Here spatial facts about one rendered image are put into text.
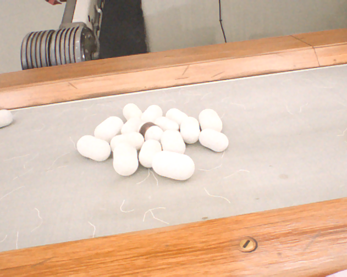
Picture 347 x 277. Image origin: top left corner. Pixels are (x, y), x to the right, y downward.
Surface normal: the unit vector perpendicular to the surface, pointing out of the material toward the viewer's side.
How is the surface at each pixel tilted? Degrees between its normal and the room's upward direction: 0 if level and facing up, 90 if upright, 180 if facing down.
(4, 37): 90
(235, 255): 0
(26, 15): 90
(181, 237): 0
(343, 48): 45
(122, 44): 86
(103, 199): 0
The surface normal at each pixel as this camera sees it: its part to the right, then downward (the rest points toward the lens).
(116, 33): 0.14, 0.39
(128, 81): 0.00, -0.30
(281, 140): -0.11, -0.88
